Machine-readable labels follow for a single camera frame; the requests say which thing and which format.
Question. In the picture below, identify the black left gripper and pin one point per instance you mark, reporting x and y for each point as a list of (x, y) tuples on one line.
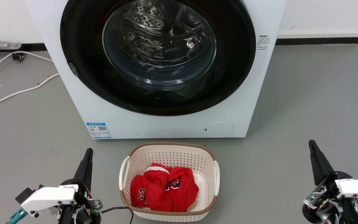
[(87, 205)]

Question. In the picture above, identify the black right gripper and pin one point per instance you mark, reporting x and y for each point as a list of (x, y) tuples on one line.
[(325, 199)]

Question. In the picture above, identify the white front-load washing machine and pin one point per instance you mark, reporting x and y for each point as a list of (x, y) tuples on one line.
[(166, 126)]

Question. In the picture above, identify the black round washer door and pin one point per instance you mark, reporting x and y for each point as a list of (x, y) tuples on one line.
[(82, 46)]

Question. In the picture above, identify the blue energy label sticker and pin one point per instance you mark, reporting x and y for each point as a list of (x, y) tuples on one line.
[(98, 130)]

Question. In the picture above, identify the red basketball jersey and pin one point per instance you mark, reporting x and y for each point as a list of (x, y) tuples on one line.
[(166, 191)]

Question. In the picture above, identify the white perforated laundry basket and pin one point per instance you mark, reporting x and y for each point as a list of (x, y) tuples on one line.
[(172, 155)]

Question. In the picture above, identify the round white filter cover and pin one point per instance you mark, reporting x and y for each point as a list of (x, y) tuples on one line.
[(218, 129)]

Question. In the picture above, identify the small black caster wheel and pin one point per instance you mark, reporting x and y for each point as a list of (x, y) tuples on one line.
[(17, 56)]

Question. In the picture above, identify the printed text warning sticker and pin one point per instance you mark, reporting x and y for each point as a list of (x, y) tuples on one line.
[(263, 43)]

